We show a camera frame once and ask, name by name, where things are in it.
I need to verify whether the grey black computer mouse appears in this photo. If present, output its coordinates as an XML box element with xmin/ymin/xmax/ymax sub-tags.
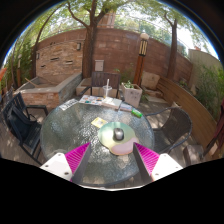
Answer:
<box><xmin>112</xmin><ymin>127</ymin><xmax>125</xmax><ymax>142</ymax></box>

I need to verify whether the stone raised garden bed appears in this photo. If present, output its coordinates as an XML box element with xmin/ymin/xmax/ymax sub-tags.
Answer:
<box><xmin>14</xmin><ymin>72</ymin><xmax>83</xmax><ymax>111</ymax></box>

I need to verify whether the tan stone slab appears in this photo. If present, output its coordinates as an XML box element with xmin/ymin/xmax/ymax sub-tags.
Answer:
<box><xmin>141</xmin><ymin>71</ymin><xmax>161</xmax><ymax>90</ymax></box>

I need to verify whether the black slatted chair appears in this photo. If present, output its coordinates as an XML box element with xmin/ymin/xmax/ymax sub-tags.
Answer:
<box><xmin>0</xmin><ymin>88</ymin><xmax>49</xmax><ymax>166</ymax></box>

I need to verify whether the thick white book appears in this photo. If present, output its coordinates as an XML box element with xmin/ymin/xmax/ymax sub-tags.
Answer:
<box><xmin>100</xmin><ymin>96</ymin><xmax>123</xmax><ymax>110</ymax></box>

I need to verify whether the white printed number plate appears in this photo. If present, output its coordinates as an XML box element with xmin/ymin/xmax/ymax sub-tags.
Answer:
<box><xmin>58</xmin><ymin>98</ymin><xmax>79</xmax><ymax>112</ymax></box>

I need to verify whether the thick forked tree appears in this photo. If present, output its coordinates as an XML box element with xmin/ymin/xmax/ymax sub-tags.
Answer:
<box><xmin>66</xmin><ymin>0</ymin><xmax>118</xmax><ymax>79</ymax></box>

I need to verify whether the wooden garden lamp post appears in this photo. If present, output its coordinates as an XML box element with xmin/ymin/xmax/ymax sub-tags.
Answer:
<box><xmin>133</xmin><ymin>32</ymin><xmax>150</xmax><ymax>86</ymax></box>

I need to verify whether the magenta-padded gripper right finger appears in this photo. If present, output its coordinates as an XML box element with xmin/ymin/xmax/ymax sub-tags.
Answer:
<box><xmin>132</xmin><ymin>142</ymin><xmax>184</xmax><ymax>185</ymax></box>

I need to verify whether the white planter box with plants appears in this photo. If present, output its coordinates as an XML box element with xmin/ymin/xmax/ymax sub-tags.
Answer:
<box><xmin>120</xmin><ymin>80</ymin><xmax>143</xmax><ymax>109</ymax></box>

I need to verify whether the grey wall utility box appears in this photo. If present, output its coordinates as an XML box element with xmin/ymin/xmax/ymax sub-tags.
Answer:
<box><xmin>94</xmin><ymin>59</ymin><xmax>105</xmax><ymax>72</ymax></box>

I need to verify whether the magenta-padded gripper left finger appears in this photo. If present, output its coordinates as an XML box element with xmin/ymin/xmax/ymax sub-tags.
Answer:
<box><xmin>39</xmin><ymin>142</ymin><xmax>93</xmax><ymax>185</ymax></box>

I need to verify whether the slender dark tree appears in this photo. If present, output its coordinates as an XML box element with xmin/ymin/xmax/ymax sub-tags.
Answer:
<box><xmin>163</xmin><ymin>11</ymin><xmax>183</xmax><ymax>81</ymax></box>

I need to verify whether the dark wicker chair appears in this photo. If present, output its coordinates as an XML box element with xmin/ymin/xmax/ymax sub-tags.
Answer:
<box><xmin>144</xmin><ymin>106</ymin><xmax>193</xmax><ymax>155</ymax></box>

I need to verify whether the thin leaning tree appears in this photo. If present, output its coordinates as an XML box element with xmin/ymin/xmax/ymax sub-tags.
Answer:
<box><xmin>31</xmin><ymin>9</ymin><xmax>56</xmax><ymax>79</ymax></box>

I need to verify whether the yellow card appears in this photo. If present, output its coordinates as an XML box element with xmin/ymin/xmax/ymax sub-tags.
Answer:
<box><xmin>90</xmin><ymin>116</ymin><xmax>108</xmax><ymax>130</ymax></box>

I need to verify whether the small pale booklet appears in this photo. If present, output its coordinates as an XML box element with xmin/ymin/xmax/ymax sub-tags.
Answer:
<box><xmin>119</xmin><ymin>102</ymin><xmax>134</xmax><ymax>113</ymax></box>

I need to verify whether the dark wooden slatted chair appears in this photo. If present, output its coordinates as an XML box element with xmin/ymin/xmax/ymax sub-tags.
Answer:
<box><xmin>78</xmin><ymin>70</ymin><xmax>122</xmax><ymax>99</ymax></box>

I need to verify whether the curved wooden bench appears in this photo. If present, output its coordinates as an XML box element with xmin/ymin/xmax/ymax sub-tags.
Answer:
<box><xmin>156</xmin><ymin>77</ymin><xmax>224</xmax><ymax>158</ymax></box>

